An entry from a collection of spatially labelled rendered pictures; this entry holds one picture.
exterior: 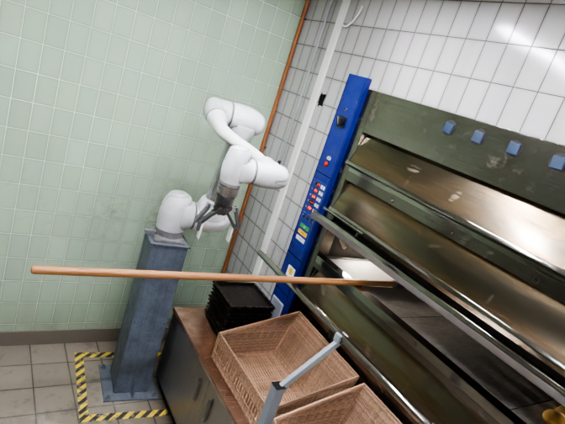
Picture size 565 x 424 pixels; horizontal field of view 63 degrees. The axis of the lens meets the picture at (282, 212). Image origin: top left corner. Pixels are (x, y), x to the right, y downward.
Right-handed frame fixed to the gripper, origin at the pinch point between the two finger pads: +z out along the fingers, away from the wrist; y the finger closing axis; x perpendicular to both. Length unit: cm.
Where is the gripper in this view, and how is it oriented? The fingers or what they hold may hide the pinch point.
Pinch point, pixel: (213, 237)
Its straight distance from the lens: 199.8
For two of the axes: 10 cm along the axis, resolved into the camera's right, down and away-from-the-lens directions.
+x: 3.8, 4.3, -8.2
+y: -8.7, -1.4, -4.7
